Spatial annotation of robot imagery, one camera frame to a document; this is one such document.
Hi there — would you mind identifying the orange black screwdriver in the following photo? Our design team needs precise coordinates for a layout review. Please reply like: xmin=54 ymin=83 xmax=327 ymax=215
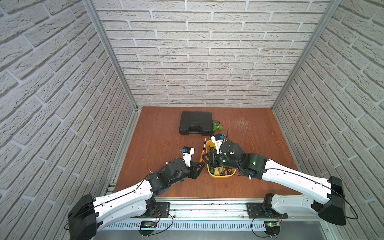
xmin=200 ymin=139 xmax=207 ymax=163

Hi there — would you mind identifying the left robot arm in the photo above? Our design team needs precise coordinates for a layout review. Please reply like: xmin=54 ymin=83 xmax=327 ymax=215
xmin=65 ymin=158 xmax=205 ymax=240

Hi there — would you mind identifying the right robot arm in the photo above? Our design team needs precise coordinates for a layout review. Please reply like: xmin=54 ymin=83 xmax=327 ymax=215
xmin=203 ymin=141 xmax=347 ymax=226

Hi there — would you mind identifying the yellow storage box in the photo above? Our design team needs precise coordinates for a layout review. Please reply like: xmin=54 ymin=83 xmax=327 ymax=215
xmin=203 ymin=140 xmax=237 ymax=179

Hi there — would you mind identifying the black plastic tool case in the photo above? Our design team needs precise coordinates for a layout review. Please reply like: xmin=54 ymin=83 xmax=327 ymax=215
xmin=179 ymin=111 xmax=213 ymax=136

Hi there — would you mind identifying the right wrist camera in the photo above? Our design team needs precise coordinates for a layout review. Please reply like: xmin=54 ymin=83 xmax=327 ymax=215
xmin=211 ymin=134 xmax=225 ymax=151

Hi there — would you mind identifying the green hose nozzle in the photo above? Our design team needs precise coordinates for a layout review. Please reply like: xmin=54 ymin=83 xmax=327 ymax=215
xmin=212 ymin=120 xmax=223 ymax=132

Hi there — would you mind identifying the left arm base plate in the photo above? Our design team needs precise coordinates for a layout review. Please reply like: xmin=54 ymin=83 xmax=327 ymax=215
xmin=136 ymin=202 xmax=171 ymax=219

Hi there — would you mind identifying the aluminium front rail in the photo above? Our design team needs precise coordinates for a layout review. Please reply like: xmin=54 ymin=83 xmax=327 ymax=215
xmin=85 ymin=197 xmax=332 ymax=223

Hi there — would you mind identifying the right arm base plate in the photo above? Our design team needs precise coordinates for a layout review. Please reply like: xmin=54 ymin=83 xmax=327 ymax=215
xmin=246 ymin=203 xmax=288 ymax=219

